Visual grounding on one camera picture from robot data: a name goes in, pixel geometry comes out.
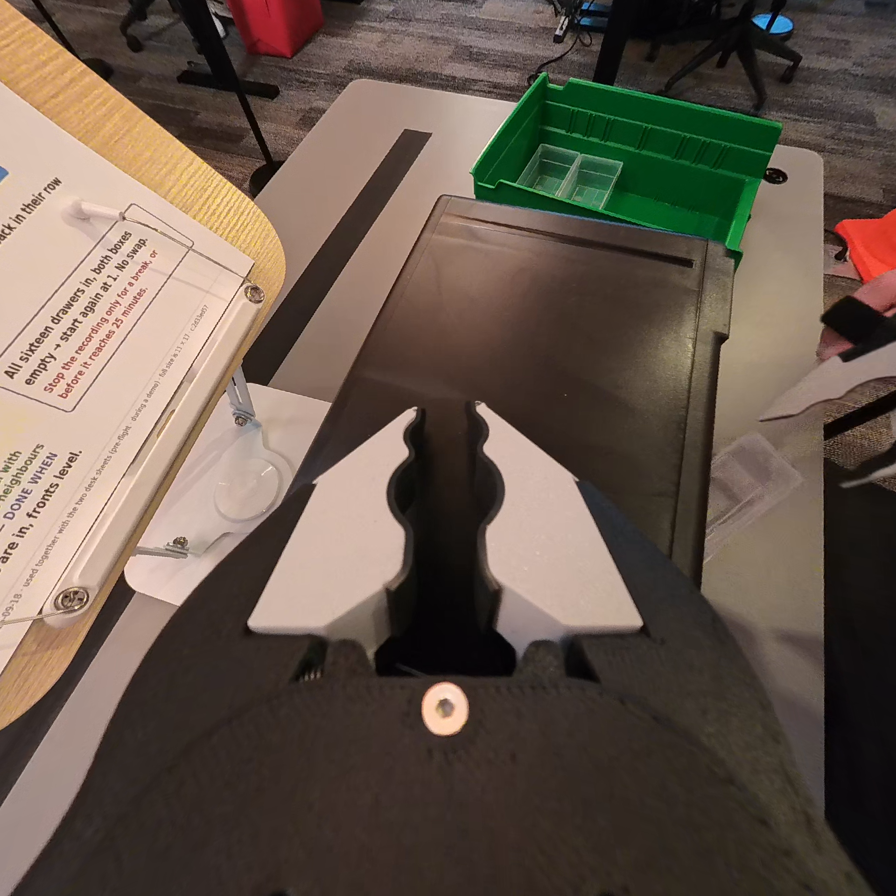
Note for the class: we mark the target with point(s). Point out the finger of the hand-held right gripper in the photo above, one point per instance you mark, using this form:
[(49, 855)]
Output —
[(875, 476), (833, 381)]

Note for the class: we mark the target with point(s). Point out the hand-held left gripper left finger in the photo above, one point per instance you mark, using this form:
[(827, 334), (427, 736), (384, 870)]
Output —
[(329, 560)]

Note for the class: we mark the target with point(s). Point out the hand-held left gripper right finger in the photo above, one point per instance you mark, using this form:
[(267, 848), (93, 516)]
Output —
[(560, 560)]

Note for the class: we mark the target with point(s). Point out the small clear plastic drawer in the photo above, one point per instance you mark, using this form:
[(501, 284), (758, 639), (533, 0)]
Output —
[(549, 171), (595, 182), (749, 483)]

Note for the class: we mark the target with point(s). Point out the black drawer cabinet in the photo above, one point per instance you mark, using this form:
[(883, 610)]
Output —
[(560, 336)]

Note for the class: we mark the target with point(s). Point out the green plastic bin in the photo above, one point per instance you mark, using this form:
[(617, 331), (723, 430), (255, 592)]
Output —
[(665, 203)]

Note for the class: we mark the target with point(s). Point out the black bar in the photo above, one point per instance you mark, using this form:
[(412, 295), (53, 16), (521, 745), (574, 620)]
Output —
[(868, 413)]

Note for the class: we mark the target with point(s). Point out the orange traffic cone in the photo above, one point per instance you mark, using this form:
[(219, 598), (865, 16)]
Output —
[(871, 245)]

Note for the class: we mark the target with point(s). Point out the person's dark clothing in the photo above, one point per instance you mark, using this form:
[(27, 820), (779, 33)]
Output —
[(861, 630)]

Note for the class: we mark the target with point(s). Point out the black office chair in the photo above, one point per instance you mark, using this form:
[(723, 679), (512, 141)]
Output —
[(150, 21), (735, 49)]

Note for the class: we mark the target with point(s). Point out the blue round disc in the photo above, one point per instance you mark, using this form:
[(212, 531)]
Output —
[(773, 26)]

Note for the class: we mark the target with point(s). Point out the white instruction sheet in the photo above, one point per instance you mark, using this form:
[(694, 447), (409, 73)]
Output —
[(84, 294)]

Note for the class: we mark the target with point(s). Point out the black table leg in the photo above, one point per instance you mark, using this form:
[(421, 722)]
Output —
[(616, 42)]

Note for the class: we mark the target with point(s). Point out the power strip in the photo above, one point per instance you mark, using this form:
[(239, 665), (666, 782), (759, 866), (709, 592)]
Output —
[(561, 24)]

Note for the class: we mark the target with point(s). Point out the black pole with round base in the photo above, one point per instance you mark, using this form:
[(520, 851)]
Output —
[(259, 133)]

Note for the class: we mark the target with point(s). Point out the black desk leg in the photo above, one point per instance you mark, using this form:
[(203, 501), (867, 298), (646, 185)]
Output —
[(231, 82)]

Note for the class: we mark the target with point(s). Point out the red bag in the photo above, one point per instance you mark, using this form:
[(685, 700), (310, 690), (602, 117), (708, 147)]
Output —
[(276, 24)]

